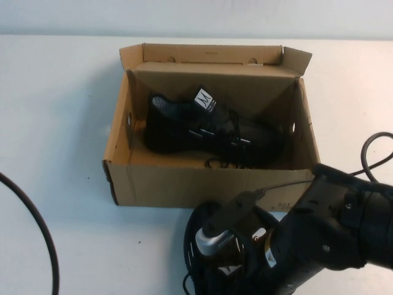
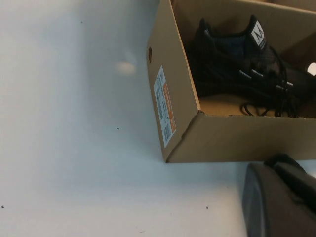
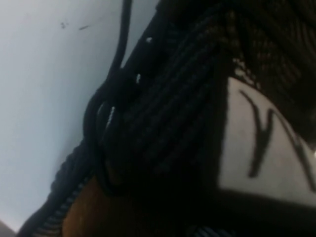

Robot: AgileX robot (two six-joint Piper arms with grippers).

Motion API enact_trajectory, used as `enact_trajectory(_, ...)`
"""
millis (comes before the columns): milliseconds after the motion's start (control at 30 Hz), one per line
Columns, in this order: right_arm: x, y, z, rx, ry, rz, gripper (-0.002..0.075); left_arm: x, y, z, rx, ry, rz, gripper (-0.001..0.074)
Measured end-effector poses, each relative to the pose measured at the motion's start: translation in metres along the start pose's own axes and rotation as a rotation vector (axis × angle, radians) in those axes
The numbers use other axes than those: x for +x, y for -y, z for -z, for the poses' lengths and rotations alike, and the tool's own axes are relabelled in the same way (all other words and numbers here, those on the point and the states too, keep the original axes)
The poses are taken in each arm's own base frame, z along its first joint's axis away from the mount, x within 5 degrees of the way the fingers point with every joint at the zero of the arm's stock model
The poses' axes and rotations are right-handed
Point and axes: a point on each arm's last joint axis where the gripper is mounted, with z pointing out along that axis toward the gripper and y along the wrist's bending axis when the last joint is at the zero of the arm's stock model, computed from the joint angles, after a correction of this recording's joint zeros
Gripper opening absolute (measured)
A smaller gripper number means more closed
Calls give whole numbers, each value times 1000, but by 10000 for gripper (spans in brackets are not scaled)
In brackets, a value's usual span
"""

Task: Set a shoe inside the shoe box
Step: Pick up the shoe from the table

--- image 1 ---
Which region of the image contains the brown cardboard shoe box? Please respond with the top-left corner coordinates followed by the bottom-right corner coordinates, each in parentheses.
top-left (102, 42), bottom-right (322, 213)

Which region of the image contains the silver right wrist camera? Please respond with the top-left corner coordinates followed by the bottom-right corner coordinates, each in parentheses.
top-left (195, 226), bottom-right (239, 258)

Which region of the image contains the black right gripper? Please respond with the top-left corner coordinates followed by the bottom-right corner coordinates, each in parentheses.
top-left (244, 164), bottom-right (370, 295)

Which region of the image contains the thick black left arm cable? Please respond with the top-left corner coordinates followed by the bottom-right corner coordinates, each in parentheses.
top-left (0, 171), bottom-right (60, 295)

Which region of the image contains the thin black camera cable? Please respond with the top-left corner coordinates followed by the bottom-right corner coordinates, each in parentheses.
top-left (257, 180), bottom-right (316, 197)

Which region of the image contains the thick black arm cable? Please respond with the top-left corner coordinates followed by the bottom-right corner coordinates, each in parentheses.
top-left (360, 132), bottom-right (393, 185)
top-left (0, 171), bottom-right (60, 295)

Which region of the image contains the black right camera mount bracket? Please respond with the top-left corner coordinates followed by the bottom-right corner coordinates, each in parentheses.
top-left (211, 189), bottom-right (265, 244)

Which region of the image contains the black sneaker with white tag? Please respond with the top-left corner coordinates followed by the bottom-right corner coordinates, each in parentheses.
top-left (182, 199), bottom-right (279, 295)
top-left (144, 84), bottom-right (288, 170)

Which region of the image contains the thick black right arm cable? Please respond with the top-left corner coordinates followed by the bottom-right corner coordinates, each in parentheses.
top-left (360, 132), bottom-right (393, 185)

